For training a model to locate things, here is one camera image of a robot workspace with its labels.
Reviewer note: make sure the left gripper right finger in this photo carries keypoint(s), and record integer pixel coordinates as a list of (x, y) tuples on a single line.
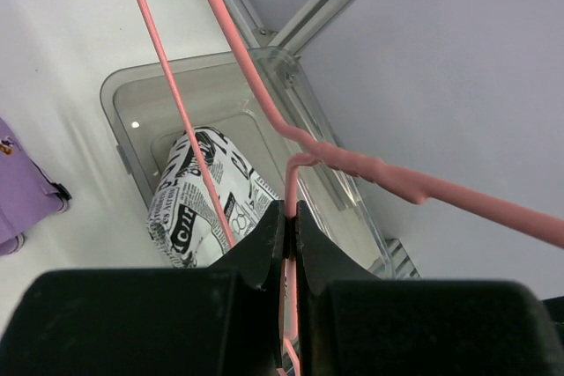
[(354, 323)]

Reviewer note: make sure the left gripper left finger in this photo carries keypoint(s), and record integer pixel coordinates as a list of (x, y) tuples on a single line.
[(220, 320)]

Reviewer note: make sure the newspaper print trousers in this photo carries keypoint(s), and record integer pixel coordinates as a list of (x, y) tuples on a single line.
[(182, 222)]

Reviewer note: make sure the pink wire hanger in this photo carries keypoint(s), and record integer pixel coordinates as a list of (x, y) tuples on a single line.
[(412, 186)]

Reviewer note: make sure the purple trousers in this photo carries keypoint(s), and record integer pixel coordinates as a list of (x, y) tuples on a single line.
[(28, 195)]

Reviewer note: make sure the clear plastic bin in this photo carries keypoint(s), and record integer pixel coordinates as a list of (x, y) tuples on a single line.
[(143, 116)]

